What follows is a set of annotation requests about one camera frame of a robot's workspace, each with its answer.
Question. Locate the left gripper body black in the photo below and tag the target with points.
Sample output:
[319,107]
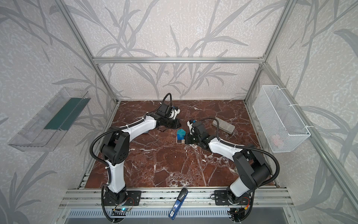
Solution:
[173,123]

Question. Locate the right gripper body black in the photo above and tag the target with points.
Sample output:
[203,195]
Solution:
[193,137]

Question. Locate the teal triangular roof block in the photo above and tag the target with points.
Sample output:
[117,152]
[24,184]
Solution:
[181,133]

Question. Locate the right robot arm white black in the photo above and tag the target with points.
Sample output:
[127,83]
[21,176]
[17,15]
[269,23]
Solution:
[255,167]

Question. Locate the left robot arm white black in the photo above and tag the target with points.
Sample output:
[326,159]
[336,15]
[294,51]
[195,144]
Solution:
[112,147]

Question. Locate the grey rectangular sponge block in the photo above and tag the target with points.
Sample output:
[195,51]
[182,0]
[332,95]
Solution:
[223,125]

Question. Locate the blue black handheld scanner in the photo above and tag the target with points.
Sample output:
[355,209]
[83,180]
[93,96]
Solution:
[178,203]

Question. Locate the pink object in basket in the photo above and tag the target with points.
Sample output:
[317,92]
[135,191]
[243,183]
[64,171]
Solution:
[277,141]

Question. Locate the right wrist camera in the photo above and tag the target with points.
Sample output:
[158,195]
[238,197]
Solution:
[190,125]

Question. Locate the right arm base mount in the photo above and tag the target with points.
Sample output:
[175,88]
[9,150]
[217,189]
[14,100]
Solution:
[223,197]

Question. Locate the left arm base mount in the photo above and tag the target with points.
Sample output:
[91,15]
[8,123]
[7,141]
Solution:
[128,198]

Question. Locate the white wire mesh basket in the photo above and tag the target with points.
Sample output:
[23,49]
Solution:
[277,115]

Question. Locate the clear plastic wall bin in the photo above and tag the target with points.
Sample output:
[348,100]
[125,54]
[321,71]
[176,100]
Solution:
[44,132]

